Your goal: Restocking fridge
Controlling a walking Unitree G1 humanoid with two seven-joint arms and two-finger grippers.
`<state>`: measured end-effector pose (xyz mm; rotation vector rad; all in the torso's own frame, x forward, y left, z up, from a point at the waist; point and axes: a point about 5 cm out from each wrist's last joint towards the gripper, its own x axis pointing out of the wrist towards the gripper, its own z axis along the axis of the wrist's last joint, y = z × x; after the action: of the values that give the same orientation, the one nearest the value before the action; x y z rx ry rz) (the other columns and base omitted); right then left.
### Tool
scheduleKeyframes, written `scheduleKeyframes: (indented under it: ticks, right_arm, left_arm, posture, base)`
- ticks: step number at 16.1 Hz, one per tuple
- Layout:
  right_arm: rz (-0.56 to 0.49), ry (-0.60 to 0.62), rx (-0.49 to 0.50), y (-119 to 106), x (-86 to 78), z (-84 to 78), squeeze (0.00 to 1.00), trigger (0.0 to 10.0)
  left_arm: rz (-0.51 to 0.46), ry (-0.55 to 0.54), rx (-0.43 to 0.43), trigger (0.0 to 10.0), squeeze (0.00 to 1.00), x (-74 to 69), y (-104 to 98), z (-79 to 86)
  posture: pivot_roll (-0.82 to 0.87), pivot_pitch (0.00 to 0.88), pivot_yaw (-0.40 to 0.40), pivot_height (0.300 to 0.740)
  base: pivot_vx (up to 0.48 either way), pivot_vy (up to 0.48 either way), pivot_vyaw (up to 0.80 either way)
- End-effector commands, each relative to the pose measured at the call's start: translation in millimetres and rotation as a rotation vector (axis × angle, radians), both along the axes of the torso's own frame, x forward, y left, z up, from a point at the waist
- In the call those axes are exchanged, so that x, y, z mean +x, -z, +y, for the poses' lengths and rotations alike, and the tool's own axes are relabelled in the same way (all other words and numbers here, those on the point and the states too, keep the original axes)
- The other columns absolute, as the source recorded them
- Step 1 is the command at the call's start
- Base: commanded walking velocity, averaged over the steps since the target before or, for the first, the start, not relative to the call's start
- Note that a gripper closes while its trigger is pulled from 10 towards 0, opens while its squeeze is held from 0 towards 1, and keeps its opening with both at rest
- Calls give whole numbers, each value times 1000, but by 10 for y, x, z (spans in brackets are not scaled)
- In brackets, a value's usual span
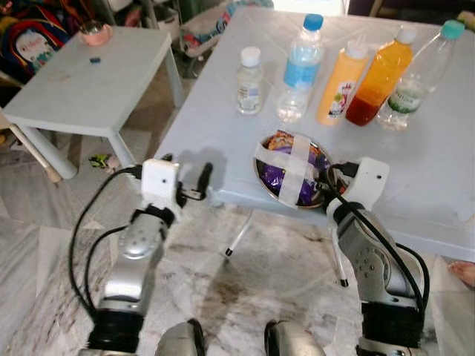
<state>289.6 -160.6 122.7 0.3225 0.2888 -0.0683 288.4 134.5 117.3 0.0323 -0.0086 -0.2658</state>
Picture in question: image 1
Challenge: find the colourful school bag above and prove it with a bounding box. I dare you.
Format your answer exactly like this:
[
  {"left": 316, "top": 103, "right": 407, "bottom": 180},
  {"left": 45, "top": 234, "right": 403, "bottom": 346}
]
[{"left": 0, "top": 0, "right": 73, "bottom": 84}]

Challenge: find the small green black toy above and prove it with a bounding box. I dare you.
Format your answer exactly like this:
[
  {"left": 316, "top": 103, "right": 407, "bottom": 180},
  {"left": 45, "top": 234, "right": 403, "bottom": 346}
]
[{"left": 88, "top": 153, "right": 120, "bottom": 172}]

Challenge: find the large pale blue table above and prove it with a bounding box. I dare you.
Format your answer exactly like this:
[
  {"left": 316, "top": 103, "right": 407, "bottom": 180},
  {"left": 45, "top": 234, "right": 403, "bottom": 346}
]
[{"left": 154, "top": 6, "right": 475, "bottom": 288}]

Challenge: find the white small plastic table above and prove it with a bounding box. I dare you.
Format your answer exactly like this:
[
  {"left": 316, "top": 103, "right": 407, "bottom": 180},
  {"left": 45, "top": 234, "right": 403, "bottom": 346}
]
[{"left": 3, "top": 26, "right": 186, "bottom": 180}]

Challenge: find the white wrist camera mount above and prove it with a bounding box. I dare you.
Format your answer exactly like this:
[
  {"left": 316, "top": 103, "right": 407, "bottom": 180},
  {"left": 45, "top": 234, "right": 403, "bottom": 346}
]
[
  {"left": 140, "top": 157, "right": 181, "bottom": 211},
  {"left": 337, "top": 156, "right": 391, "bottom": 217}
]

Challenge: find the tan wooden stick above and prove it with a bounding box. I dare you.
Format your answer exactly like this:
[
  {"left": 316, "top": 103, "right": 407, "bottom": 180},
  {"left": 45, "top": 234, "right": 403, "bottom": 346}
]
[{"left": 0, "top": 111, "right": 63, "bottom": 184}]

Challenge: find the water bottle blue cap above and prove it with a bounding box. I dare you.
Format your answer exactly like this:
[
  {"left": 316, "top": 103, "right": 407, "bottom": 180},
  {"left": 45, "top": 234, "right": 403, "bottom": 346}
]
[{"left": 276, "top": 13, "right": 327, "bottom": 124}]

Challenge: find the right robot leg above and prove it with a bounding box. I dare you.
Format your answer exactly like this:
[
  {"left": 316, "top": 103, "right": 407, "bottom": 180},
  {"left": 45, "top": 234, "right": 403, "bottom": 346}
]
[{"left": 263, "top": 320, "right": 328, "bottom": 356}]

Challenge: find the small clear bottle white cap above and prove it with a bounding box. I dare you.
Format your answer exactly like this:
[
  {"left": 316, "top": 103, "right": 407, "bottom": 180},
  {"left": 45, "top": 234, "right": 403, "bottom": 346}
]
[{"left": 236, "top": 46, "right": 266, "bottom": 116}]

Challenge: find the white tape cross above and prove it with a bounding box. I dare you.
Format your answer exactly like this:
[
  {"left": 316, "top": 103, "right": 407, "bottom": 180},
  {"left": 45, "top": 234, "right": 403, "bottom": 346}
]
[{"left": 255, "top": 133, "right": 321, "bottom": 205}]

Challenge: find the clear bottle teal cap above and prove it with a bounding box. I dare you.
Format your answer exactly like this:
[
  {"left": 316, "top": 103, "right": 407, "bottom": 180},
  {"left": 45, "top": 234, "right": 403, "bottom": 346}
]
[{"left": 376, "top": 19, "right": 467, "bottom": 131}]

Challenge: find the purple snack packet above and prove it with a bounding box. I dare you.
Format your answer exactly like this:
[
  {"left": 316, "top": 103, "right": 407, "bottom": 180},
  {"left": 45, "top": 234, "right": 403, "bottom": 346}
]
[{"left": 260, "top": 131, "right": 331, "bottom": 206}]

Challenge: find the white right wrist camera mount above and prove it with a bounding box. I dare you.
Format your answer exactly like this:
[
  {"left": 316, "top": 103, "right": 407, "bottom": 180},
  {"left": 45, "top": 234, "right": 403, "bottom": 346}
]
[{"left": 337, "top": 156, "right": 391, "bottom": 217}]

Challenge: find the pink cup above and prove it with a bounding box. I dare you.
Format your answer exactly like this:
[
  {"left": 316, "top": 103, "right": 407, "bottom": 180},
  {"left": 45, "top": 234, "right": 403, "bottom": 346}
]
[{"left": 79, "top": 20, "right": 114, "bottom": 47}]

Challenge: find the orange red juice bottle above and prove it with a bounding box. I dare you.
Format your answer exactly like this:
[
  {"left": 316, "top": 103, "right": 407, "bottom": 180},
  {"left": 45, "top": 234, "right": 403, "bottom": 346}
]
[{"left": 344, "top": 25, "right": 417, "bottom": 128}]

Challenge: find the steel bowl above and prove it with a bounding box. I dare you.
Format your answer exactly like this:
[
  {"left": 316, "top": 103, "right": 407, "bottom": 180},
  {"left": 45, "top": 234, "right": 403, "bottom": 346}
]
[{"left": 253, "top": 130, "right": 336, "bottom": 211}]

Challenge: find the pale orange juice bottle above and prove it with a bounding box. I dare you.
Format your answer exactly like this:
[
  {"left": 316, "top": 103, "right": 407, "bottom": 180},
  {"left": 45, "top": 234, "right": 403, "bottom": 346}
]
[{"left": 316, "top": 40, "right": 370, "bottom": 126}]

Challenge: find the printed plastic bag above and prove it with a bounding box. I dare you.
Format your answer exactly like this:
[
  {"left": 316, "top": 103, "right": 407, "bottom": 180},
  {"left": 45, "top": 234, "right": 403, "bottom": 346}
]
[{"left": 178, "top": 6, "right": 247, "bottom": 57}]

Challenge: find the person's bare foot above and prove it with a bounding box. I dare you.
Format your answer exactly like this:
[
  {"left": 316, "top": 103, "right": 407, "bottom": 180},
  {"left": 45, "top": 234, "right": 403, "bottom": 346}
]
[{"left": 448, "top": 259, "right": 475, "bottom": 291}]

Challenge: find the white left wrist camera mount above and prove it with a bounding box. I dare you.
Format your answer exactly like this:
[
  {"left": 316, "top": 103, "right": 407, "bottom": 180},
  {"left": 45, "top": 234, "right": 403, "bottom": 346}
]
[{"left": 140, "top": 157, "right": 181, "bottom": 211}]

